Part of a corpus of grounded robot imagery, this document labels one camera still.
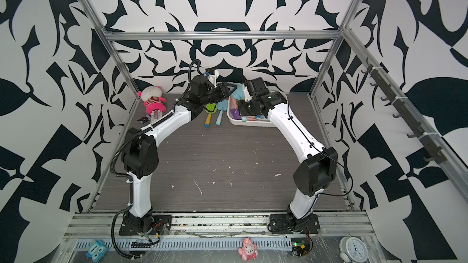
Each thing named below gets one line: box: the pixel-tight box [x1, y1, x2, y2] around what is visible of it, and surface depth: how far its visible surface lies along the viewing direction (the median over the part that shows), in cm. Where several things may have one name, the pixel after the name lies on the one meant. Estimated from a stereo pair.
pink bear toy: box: [237, 237, 258, 262], surface depth 68 cm
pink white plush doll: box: [137, 85, 167, 114], surface depth 113 cm
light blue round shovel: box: [231, 82, 245, 100], surface depth 87 cm
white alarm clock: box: [339, 235, 369, 263], surface depth 67 cm
